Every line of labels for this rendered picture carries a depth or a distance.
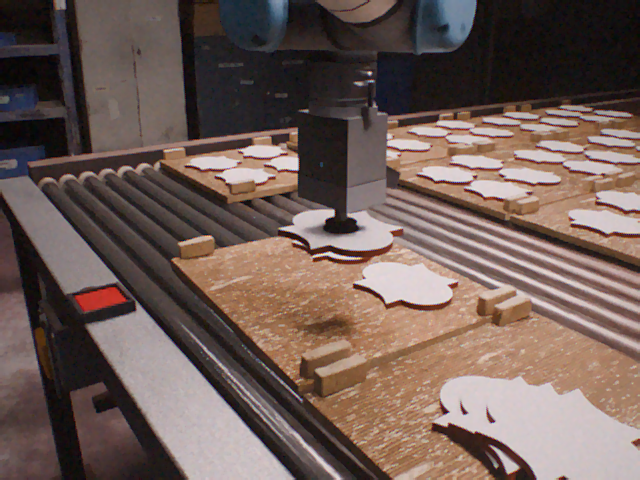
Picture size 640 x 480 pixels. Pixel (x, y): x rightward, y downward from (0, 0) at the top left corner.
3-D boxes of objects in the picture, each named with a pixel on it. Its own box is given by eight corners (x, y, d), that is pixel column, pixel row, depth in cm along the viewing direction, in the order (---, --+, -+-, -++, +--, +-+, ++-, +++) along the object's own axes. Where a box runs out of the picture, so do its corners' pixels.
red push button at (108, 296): (86, 321, 81) (84, 312, 80) (75, 304, 85) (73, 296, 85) (129, 310, 84) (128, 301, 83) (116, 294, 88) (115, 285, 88)
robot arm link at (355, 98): (343, 57, 70) (395, 61, 65) (342, 96, 72) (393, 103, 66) (294, 60, 66) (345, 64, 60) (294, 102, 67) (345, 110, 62)
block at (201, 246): (181, 261, 95) (179, 244, 94) (177, 257, 96) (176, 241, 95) (215, 253, 98) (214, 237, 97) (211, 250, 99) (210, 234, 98)
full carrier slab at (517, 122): (550, 144, 187) (551, 130, 186) (453, 124, 218) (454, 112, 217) (609, 132, 206) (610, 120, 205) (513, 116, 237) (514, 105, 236)
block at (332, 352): (306, 382, 64) (306, 359, 63) (298, 373, 65) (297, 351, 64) (352, 365, 67) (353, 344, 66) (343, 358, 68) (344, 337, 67)
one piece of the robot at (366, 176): (423, 77, 68) (416, 213, 74) (367, 71, 74) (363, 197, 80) (348, 85, 60) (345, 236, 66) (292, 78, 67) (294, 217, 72)
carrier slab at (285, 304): (298, 397, 64) (298, 385, 63) (171, 267, 96) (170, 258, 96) (521, 315, 81) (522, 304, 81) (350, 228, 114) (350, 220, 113)
